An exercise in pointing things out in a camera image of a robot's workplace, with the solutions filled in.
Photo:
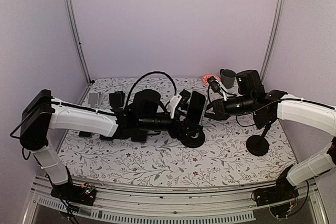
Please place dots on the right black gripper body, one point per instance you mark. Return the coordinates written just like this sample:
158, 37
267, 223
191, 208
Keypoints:
247, 105

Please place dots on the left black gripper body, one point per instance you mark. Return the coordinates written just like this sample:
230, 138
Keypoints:
150, 124

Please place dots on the black folding phone stand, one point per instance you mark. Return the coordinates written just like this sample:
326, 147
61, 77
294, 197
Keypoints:
116, 100

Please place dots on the black phone blue edge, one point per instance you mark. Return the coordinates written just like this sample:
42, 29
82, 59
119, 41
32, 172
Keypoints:
105, 138

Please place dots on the white phone stand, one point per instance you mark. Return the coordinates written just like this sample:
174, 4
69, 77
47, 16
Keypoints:
95, 99

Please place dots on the black tall round-base stand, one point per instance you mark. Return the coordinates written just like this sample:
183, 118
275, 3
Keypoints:
257, 145

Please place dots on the black phone silver edge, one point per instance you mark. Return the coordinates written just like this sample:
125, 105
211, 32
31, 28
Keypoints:
83, 134

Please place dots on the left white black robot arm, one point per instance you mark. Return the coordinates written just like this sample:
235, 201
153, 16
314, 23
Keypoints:
181, 118

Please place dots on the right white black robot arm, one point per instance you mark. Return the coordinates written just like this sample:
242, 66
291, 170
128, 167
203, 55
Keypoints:
266, 108

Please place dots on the dark grey mug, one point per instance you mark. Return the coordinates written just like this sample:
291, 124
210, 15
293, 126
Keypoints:
227, 77

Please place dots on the floral patterned table mat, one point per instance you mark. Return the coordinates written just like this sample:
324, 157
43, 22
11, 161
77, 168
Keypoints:
162, 161

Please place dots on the red white patterned bowl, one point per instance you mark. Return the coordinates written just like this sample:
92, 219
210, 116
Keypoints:
206, 77

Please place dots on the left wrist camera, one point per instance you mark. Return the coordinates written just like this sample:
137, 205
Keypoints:
177, 101

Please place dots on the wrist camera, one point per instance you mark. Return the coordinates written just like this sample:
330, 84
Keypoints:
177, 101
217, 87

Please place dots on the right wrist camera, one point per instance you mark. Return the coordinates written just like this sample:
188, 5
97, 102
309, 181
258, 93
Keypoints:
217, 87

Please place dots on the front aluminium rail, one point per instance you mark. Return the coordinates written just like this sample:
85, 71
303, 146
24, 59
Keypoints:
122, 203

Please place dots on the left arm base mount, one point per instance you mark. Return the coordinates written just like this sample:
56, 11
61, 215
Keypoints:
84, 194

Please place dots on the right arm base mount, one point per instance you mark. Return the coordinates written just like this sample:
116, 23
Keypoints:
281, 191

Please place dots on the right aluminium frame post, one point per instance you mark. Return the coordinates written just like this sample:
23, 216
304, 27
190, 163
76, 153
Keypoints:
272, 39

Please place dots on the aluminium frame post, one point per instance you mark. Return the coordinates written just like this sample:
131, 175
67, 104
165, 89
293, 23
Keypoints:
77, 41
272, 39

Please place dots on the left aluminium frame post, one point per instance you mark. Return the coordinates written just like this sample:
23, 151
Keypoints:
77, 41

